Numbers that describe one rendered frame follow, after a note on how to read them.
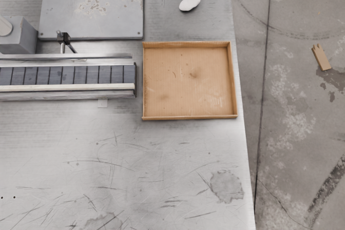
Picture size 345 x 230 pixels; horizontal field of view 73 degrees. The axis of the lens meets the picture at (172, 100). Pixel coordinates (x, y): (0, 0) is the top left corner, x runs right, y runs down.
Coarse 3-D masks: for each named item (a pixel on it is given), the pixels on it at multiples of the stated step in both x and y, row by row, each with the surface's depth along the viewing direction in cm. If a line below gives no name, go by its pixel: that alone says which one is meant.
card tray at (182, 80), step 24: (144, 48) 81; (168, 48) 81; (192, 48) 82; (216, 48) 82; (144, 72) 79; (168, 72) 79; (192, 72) 79; (216, 72) 80; (144, 96) 77; (168, 96) 77; (192, 96) 77; (216, 96) 77
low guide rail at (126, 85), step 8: (0, 88) 68; (8, 88) 68; (16, 88) 68; (24, 88) 68; (32, 88) 68; (40, 88) 68; (48, 88) 68; (56, 88) 68; (64, 88) 69; (72, 88) 69; (80, 88) 69; (88, 88) 69; (96, 88) 70; (104, 88) 70; (112, 88) 70; (120, 88) 70; (128, 88) 70
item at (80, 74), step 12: (0, 72) 73; (12, 72) 73; (24, 72) 73; (36, 72) 73; (48, 72) 73; (60, 72) 73; (72, 72) 73; (84, 72) 73; (96, 72) 74; (108, 72) 74; (120, 72) 74; (132, 72) 74; (0, 84) 72; (12, 84) 72; (24, 84) 72; (36, 84) 72; (48, 84) 72; (60, 84) 72
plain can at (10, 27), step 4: (0, 16) 67; (0, 20) 67; (4, 20) 68; (0, 24) 67; (4, 24) 68; (8, 24) 70; (0, 28) 68; (4, 28) 69; (8, 28) 70; (12, 28) 72; (0, 32) 69; (4, 32) 70; (8, 32) 71
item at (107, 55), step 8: (0, 56) 65; (8, 56) 65; (16, 56) 65; (24, 56) 66; (32, 56) 66; (40, 56) 66; (48, 56) 66; (56, 56) 66; (64, 56) 66; (72, 56) 66; (80, 56) 66; (88, 56) 66; (96, 56) 66; (104, 56) 66; (112, 56) 66; (120, 56) 66; (128, 56) 67
